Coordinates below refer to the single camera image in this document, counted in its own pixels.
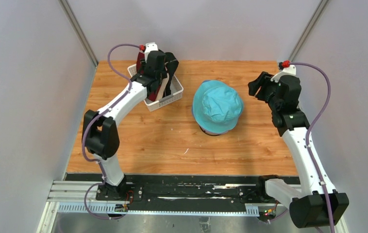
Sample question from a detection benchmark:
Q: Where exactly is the dark red hat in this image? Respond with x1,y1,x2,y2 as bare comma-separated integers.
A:
136,58,162,101

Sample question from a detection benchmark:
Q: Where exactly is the teal hat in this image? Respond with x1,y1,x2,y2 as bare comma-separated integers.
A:
191,80,244,134

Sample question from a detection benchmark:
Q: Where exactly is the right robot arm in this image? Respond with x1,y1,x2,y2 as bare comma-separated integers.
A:
248,71,349,228

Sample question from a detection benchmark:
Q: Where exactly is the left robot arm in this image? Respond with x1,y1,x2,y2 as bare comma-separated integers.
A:
82,49,178,200

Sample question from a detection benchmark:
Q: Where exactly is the black hat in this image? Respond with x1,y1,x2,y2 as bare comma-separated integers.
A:
156,52,179,100

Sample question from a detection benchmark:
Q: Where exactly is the white perforated plastic basket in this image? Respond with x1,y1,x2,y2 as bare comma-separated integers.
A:
118,64,184,112

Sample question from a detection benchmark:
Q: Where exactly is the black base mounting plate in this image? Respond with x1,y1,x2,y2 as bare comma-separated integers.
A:
65,173,302,214

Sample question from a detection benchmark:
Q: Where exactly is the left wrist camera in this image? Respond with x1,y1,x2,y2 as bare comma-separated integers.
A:
138,42,159,61

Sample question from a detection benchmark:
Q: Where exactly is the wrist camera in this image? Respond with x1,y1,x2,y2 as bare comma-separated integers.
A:
138,42,159,61
270,60,297,83

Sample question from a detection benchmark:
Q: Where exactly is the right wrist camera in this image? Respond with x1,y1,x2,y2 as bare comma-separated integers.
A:
270,60,297,83

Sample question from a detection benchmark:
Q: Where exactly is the black wire hat stand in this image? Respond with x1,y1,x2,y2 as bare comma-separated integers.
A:
200,127,222,136

